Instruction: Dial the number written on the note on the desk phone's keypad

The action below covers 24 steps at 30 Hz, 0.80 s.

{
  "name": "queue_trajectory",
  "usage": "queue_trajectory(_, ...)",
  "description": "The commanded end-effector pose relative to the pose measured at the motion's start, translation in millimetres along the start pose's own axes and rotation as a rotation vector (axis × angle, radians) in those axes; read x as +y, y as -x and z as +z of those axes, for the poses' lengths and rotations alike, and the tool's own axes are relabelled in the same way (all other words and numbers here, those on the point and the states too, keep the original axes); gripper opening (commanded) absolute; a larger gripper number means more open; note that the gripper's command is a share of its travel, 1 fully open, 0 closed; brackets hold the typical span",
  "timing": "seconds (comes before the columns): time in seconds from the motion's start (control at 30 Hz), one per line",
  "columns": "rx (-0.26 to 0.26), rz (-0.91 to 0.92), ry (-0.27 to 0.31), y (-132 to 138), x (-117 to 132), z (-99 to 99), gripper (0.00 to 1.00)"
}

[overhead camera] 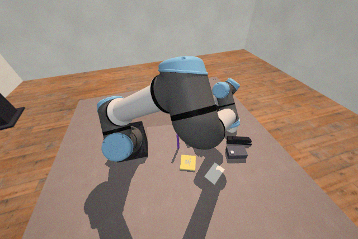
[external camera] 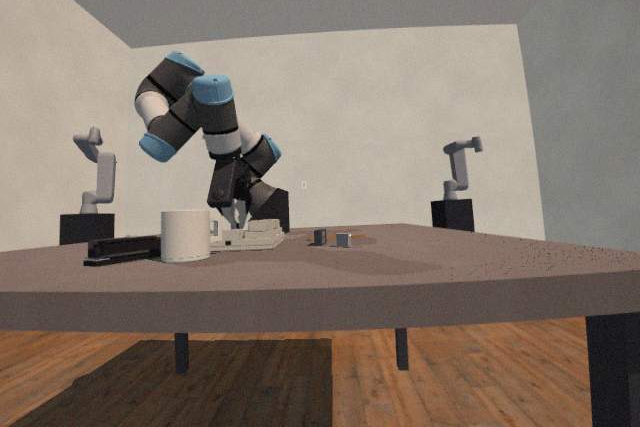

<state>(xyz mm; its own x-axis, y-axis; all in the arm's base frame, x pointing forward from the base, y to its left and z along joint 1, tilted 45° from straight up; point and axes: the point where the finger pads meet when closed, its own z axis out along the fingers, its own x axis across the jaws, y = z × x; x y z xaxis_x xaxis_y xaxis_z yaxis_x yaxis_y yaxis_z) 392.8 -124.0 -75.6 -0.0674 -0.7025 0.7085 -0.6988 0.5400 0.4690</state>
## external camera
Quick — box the white ceramic mug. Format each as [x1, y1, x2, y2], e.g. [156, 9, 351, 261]
[161, 210, 222, 263]

